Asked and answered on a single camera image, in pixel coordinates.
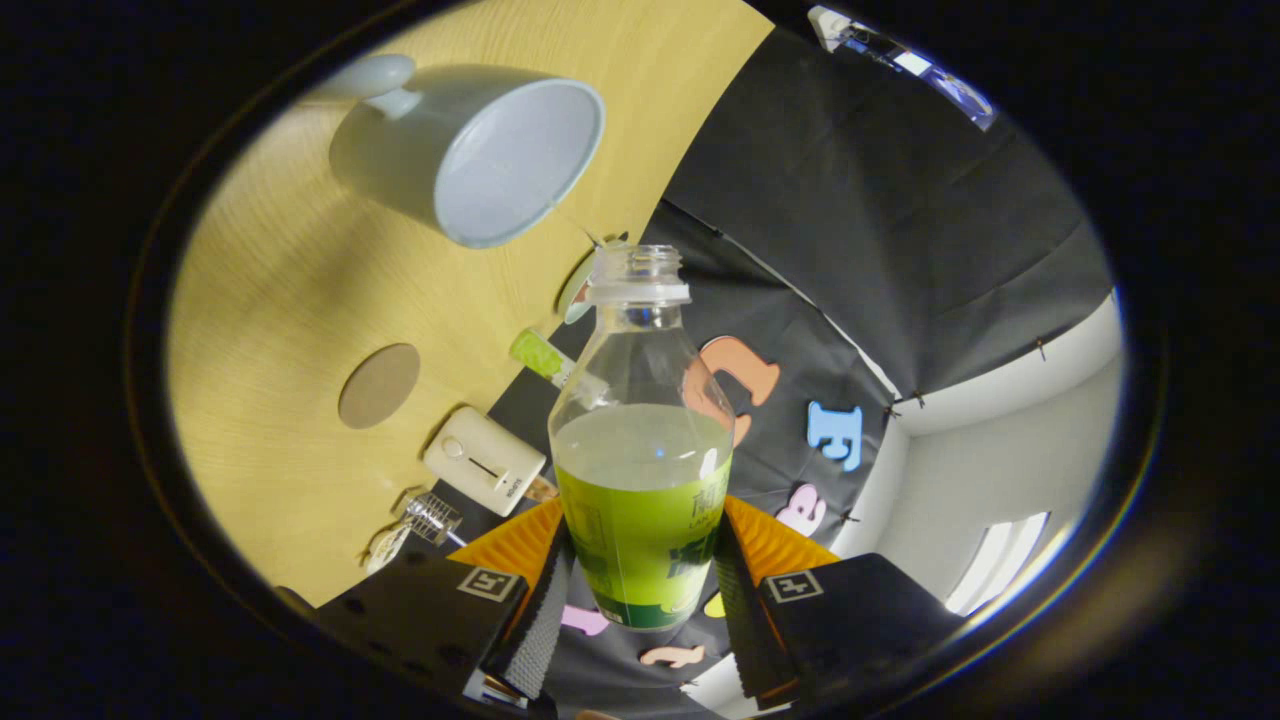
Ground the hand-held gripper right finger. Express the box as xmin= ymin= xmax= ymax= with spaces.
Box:
xmin=712 ymin=495 xmax=966 ymax=713

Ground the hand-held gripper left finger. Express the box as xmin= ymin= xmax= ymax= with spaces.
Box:
xmin=315 ymin=497 xmax=576 ymax=701

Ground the green label juice bottle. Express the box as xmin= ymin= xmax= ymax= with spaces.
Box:
xmin=547 ymin=243 xmax=736 ymax=632

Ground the round brown coaster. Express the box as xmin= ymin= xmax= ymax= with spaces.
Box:
xmin=338 ymin=343 xmax=422 ymax=431

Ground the white cup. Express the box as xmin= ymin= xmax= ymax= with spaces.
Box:
xmin=328 ymin=53 xmax=607 ymax=250

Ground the capped white label bottle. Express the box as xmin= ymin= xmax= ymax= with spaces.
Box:
xmin=509 ymin=328 xmax=611 ymax=401

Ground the white divided dish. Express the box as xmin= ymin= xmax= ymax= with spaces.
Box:
xmin=363 ymin=522 xmax=413 ymax=574

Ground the white toaster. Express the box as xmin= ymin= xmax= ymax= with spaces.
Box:
xmin=423 ymin=406 xmax=548 ymax=518

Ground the ceiling light panel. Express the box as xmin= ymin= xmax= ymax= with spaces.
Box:
xmin=945 ymin=512 xmax=1051 ymax=616

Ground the pale green plate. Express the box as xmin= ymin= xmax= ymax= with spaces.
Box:
xmin=557 ymin=240 xmax=626 ymax=326

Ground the wooden table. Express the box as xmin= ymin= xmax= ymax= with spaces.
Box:
xmin=165 ymin=0 xmax=776 ymax=608

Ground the wire mesh holder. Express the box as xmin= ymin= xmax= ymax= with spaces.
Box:
xmin=402 ymin=492 xmax=464 ymax=547

